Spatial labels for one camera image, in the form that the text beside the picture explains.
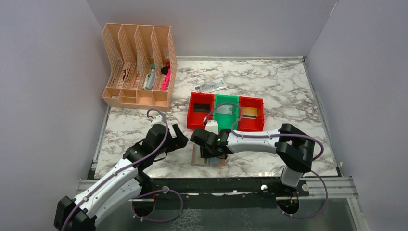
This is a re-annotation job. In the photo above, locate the tan leather card holder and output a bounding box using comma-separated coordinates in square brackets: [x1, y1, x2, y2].
[191, 144, 227, 167]

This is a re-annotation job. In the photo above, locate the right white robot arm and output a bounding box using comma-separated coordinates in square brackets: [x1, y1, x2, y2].
[190, 124, 318, 188]

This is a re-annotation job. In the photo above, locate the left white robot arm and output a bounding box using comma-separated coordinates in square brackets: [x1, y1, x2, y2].
[54, 124, 188, 231]

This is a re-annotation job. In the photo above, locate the black card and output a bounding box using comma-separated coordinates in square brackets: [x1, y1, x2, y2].
[193, 103, 211, 113]

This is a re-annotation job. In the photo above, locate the silver VIP card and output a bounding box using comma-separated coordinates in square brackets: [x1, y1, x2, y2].
[216, 104, 235, 115]

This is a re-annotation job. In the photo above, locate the gold card with stripe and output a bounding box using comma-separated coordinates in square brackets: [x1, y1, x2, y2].
[242, 107, 258, 119]

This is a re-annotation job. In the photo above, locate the green plastic bin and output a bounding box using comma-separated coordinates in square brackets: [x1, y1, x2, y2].
[213, 94, 239, 130]

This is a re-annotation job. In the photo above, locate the left red plastic bin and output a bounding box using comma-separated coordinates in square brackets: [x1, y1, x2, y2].
[187, 92, 215, 130]

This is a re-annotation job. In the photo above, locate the red plastic bin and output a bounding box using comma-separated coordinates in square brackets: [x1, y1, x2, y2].
[187, 92, 215, 130]
[238, 96, 265, 132]

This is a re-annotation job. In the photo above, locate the right red plastic bin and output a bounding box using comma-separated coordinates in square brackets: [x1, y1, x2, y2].
[238, 96, 265, 132]

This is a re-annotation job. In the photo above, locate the pink highlighter pen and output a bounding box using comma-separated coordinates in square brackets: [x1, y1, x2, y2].
[160, 69, 171, 91]

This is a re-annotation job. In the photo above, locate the grey green marker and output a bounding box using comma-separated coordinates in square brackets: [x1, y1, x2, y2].
[144, 63, 156, 90]

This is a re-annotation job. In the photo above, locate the clear protractor ruler packet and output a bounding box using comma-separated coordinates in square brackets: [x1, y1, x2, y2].
[193, 78, 227, 93]

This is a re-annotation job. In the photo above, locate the black binder clip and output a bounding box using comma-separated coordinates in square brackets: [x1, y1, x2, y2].
[161, 61, 171, 75]

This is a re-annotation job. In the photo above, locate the peach plastic file organizer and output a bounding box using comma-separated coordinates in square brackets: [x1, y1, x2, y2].
[102, 23, 178, 110]

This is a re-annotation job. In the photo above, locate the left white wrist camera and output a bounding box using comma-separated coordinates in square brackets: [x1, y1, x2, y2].
[148, 115, 165, 127]

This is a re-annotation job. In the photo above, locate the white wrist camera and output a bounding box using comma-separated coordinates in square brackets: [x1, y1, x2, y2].
[205, 120, 218, 135]
[148, 115, 165, 127]

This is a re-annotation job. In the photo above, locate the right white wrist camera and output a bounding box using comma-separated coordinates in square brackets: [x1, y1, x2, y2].
[205, 120, 218, 135]

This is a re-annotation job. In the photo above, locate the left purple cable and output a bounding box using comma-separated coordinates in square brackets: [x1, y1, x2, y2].
[60, 108, 185, 231]

